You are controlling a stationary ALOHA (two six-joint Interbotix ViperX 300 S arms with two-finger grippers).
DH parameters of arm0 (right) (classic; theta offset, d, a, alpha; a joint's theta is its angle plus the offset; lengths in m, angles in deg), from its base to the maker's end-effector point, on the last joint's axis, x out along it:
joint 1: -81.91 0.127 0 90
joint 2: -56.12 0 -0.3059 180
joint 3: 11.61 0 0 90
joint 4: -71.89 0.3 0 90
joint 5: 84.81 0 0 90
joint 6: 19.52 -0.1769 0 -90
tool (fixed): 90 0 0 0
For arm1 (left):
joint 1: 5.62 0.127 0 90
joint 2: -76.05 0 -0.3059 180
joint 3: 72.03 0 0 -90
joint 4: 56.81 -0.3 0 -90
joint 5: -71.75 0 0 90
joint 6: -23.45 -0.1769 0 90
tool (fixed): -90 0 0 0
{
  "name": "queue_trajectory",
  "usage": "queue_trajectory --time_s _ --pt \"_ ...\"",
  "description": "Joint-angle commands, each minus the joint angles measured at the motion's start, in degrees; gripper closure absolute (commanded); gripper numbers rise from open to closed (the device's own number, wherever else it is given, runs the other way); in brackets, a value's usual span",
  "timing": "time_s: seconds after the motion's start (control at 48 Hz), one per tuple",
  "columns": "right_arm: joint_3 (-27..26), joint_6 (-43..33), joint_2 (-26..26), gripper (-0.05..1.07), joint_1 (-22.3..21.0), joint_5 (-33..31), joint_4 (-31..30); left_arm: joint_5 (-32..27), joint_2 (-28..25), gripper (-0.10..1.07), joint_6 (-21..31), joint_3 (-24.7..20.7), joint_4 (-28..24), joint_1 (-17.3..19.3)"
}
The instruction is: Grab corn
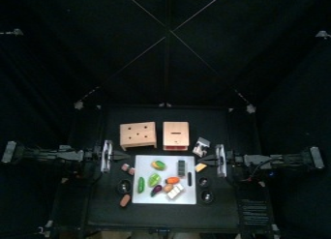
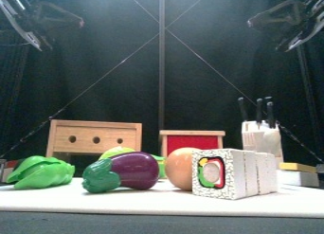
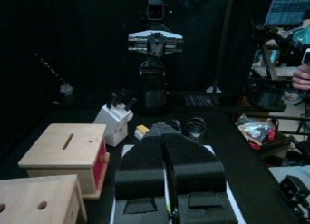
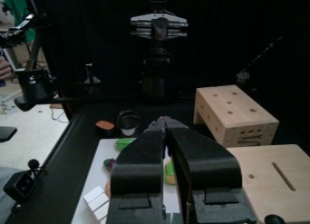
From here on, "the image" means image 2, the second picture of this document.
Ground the thin diagonal cord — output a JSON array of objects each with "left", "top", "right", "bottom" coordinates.
[
  {"left": 0, "top": 0, "right": 212, "bottom": 159},
  {"left": 122, "top": 0, "right": 324, "bottom": 164}
]

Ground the white flat block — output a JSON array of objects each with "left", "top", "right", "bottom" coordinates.
[{"left": 276, "top": 169, "right": 320, "bottom": 189}]

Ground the white toy sushi roll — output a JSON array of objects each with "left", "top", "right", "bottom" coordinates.
[{"left": 191, "top": 148, "right": 280, "bottom": 201}]

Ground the white knife block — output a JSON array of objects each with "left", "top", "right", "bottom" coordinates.
[{"left": 240, "top": 119, "right": 286, "bottom": 166}]

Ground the white cutting board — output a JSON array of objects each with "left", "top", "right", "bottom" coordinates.
[{"left": 0, "top": 176, "right": 324, "bottom": 219}]

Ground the wooden box with round holes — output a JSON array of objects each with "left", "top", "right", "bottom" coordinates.
[{"left": 44, "top": 118, "right": 143, "bottom": 160}]

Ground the purple toy eggplant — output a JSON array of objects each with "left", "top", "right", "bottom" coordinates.
[{"left": 82, "top": 151, "right": 162, "bottom": 194}]

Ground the peach toy egg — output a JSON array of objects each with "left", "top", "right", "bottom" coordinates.
[{"left": 163, "top": 147, "right": 203, "bottom": 191}]

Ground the small red grey toy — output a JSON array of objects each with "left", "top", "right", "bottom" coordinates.
[{"left": 0, "top": 158, "right": 20, "bottom": 184}]

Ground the yellow flat block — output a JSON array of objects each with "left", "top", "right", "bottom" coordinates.
[{"left": 279, "top": 161, "right": 319, "bottom": 174}]

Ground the vertical metal frame pole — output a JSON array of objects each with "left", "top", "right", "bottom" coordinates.
[{"left": 159, "top": 0, "right": 167, "bottom": 132}]

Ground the wooden box with red side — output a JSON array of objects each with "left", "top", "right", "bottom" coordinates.
[{"left": 159, "top": 129, "right": 227, "bottom": 158}]

